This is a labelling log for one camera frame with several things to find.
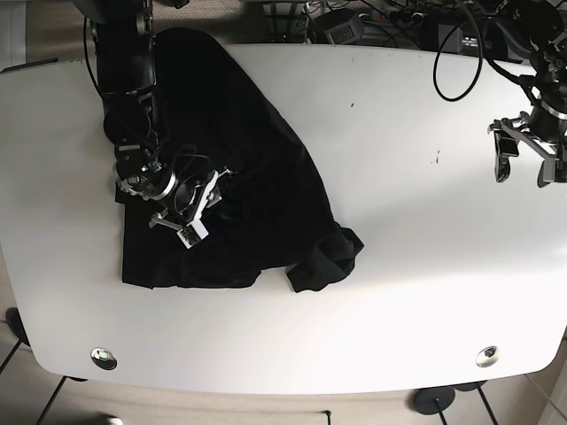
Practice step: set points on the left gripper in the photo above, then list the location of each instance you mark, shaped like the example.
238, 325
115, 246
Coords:
545, 134

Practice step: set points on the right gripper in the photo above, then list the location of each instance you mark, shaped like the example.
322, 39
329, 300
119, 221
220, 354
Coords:
184, 202

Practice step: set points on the black graphic print T-shirt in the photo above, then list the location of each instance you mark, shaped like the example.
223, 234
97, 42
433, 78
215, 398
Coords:
274, 210

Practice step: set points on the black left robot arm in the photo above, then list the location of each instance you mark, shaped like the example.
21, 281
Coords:
534, 30

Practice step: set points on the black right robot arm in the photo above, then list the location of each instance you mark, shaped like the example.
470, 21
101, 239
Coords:
124, 75

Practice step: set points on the grey power adapter box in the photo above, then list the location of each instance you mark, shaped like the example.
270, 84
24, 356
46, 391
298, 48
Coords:
450, 38

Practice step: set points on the left silver table grommet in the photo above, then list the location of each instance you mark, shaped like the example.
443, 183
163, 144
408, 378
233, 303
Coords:
103, 359

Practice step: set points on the silver table grommet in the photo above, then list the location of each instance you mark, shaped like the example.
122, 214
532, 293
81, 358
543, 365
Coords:
488, 356
103, 359

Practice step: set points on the grey multi-socket box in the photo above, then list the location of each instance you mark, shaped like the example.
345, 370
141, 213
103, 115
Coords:
343, 27

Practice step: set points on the right silver table grommet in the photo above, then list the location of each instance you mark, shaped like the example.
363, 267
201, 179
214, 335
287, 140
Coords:
488, 356

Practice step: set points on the left black table leg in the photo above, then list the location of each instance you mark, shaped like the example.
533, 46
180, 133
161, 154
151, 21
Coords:
51, 400

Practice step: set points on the black round stand base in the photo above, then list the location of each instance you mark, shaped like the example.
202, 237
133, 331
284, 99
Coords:
431, 401

